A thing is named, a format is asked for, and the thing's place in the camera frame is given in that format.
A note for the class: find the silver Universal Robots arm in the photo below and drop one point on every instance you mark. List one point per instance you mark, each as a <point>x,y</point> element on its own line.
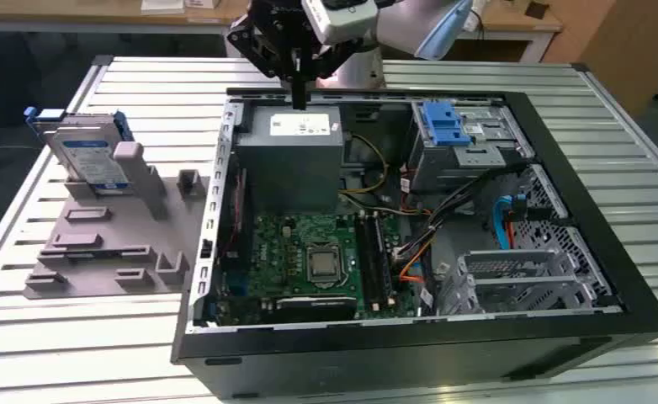
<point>362,69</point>

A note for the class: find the silver CPU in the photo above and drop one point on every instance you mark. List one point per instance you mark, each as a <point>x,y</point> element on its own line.
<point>325,264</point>

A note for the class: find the hard disk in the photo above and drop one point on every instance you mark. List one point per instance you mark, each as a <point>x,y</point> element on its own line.
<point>90,155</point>

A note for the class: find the black PC case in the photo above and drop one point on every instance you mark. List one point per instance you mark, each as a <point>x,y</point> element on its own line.
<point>362,366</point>

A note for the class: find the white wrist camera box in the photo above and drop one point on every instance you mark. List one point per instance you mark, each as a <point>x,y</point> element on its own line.
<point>344,21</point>

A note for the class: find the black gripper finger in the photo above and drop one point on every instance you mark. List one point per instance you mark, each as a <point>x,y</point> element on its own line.
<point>337,59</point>
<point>250,42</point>

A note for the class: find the blue drive latch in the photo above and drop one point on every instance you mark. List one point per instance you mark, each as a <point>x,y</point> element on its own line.
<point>441,126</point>

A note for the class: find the wooden desk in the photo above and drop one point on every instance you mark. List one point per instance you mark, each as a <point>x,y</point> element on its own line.
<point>110,17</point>

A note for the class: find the RAM stick with blue label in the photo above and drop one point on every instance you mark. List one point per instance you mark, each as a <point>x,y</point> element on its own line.
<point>99,254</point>

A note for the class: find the CPU socket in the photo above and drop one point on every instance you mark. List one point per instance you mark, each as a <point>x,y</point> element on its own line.
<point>322,285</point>

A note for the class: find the installed RAM stick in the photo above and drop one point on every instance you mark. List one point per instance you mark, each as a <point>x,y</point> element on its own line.
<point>385,269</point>

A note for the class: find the wooden cabinet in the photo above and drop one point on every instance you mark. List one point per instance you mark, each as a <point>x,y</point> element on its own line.
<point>632,42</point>

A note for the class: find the black graphics card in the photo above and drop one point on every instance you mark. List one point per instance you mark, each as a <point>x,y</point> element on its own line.
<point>313,307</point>

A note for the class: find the metal optical drive cage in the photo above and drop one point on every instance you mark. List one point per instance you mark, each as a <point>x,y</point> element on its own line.
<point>441,168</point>

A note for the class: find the small white box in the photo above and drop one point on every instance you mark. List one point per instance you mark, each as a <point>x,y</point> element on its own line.
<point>204,3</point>

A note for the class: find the grey power supply unit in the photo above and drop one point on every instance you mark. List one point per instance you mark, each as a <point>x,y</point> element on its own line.
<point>290,177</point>

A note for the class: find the black RAM slot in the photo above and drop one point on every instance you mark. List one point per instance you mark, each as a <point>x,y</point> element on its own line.
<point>370,261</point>

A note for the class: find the green motherboard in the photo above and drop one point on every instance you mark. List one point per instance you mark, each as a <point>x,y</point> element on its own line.
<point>285,235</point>

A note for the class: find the grey parts rack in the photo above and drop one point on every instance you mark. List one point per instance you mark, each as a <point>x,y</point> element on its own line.
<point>115,227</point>

